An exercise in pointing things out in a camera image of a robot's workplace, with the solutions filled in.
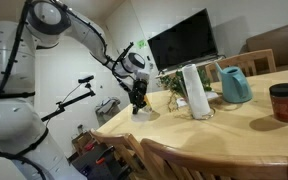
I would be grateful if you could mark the teal watering can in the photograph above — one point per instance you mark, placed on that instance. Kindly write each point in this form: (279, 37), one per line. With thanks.
(235, 87)

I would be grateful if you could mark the brown jar black lid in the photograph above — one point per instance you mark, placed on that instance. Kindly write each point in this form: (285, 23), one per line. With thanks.
(279, 100)

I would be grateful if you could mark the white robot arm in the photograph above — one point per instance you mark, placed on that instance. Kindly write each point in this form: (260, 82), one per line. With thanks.
(24, 138)

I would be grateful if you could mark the brown sofa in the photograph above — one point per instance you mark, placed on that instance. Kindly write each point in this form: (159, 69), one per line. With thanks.
(277, 41)

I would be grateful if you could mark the black camera on stand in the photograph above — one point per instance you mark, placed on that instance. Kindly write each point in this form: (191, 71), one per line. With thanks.
(62, 104)

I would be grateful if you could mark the white tv stand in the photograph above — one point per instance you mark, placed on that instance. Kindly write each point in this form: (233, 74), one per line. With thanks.
(185, 67)

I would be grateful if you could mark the wooden chair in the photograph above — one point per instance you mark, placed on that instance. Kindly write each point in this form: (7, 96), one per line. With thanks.
(175, 164)
(128, 149)
(246, 62)

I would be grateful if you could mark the wooden chair right side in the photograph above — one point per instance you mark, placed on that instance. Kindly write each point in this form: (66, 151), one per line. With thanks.
(128, 149)

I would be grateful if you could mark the wooden chair far left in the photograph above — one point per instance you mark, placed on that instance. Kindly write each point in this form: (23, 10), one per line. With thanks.
(246, 62)

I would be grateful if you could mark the white paper towel roll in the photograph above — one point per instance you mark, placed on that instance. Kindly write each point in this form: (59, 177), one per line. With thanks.
(196, 96)

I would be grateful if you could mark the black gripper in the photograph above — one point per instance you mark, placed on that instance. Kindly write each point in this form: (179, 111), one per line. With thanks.
(137, 95)

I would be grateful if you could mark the black flat screen television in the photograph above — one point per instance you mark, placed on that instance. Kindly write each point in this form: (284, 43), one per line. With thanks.
(189, 40)

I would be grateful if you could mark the potted green plant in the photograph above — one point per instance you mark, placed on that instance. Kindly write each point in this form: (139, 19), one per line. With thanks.
(176, 85)

